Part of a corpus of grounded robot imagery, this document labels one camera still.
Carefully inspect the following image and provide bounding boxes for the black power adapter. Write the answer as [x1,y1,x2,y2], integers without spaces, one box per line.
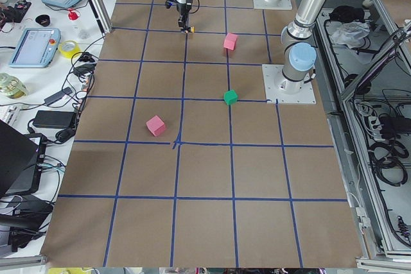
[33,110,76,129]

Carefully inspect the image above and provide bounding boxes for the yellow tape roll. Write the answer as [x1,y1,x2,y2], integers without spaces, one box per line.
[58,40,82,58]

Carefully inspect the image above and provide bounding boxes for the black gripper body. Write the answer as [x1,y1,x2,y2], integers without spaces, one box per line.
[176,0,193,22]

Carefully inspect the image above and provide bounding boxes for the pink foam cube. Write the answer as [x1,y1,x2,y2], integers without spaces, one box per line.
[223,33,238,51]
[146,116,166,137]

